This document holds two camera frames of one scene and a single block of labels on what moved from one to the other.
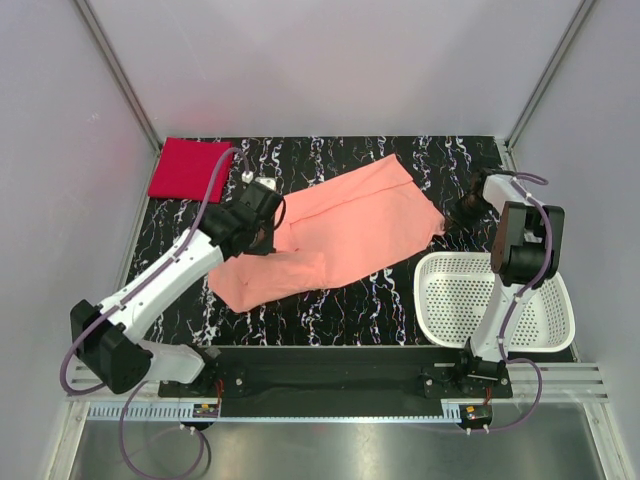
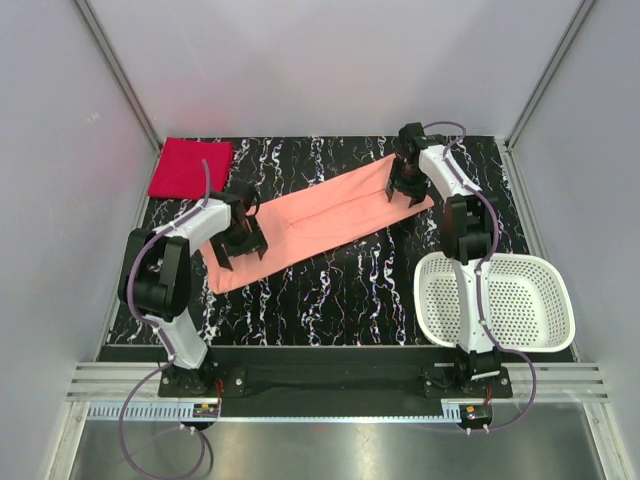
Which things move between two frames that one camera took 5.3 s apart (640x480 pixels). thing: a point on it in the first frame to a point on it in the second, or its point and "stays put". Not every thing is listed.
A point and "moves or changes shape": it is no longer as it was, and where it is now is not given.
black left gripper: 267,246 to 253,244
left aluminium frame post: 115,66 stays put
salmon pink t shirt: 334,232 moves or changes shape
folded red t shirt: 187,168 stays put
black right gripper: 467,223 to 416,192
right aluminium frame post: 542,83 stays put
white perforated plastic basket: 454,292 stays put
